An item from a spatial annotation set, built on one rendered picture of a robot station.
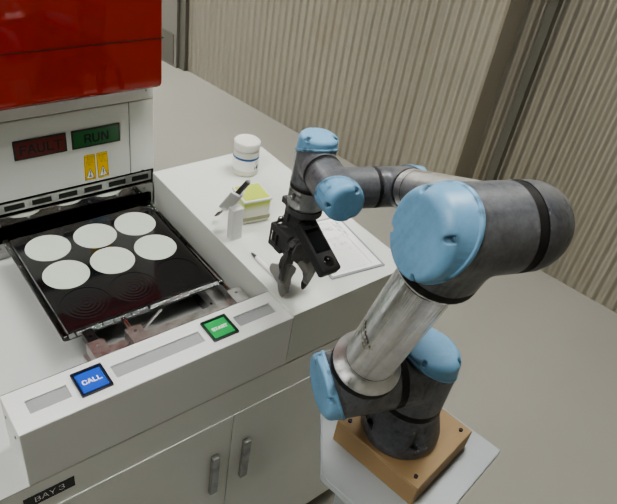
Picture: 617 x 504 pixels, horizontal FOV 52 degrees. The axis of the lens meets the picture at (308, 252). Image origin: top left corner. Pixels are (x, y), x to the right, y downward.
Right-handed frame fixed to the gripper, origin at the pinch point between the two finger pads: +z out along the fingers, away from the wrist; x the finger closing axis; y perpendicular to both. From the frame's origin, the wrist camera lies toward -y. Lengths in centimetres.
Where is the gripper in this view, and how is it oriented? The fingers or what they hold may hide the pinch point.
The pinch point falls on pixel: (295, 289)
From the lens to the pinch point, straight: 134.1
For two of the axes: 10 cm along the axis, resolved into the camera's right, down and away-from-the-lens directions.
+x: -7.8, 2.5, -5.8
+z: -1.7, 8.0, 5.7
